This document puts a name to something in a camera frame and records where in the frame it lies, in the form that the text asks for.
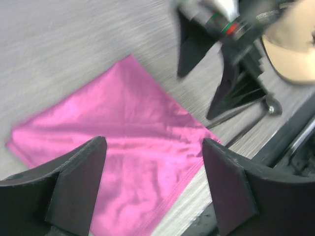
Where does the magenta cloth napkin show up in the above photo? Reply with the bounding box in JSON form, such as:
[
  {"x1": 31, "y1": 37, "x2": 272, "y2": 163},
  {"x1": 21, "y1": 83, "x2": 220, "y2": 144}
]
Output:
[{"x1": 6, "y1": 56, "x2": 215, "y2": 236}]

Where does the dark metal fork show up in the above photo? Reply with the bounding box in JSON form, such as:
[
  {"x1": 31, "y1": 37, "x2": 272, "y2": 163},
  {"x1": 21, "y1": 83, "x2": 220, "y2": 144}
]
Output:
[{"x1": 210, "y1": 102, "x2": 266, "y2": 145}]

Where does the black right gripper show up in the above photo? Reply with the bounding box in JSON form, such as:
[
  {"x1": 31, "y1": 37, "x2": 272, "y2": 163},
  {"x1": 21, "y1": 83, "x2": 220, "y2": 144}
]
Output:
[{"x1": 173, "y1": 0, "x2": 288, "y2": 120}]

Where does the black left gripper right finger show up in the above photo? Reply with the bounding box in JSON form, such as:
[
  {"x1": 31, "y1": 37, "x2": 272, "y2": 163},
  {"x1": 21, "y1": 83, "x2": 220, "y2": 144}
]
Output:
[{"x1": 202, "y1": 139, "x2": 315, "y2": 236}]

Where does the tan baseball cap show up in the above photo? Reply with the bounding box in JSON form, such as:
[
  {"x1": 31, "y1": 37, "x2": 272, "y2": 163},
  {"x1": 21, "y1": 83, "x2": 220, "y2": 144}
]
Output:
[{"x1": 261, "y1": 0, "x2": 315, "y2": 85}]

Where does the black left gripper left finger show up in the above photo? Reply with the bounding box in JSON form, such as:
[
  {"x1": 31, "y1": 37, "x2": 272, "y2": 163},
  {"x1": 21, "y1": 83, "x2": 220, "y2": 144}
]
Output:
[{"x1": 0, "y1": 136, "x2": 107, "y2": 236}]

